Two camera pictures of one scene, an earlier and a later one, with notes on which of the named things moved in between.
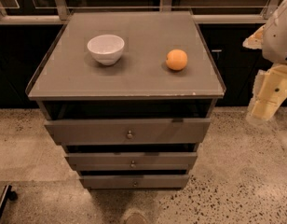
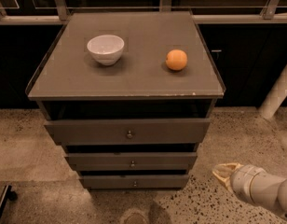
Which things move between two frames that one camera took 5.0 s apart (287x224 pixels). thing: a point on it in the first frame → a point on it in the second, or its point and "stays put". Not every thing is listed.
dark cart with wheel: x=7 y=194 stays put
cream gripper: x=279 y=37 → x=242 y=183
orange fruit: x=176 y=60 stays put
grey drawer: x=167 y=161 stays put
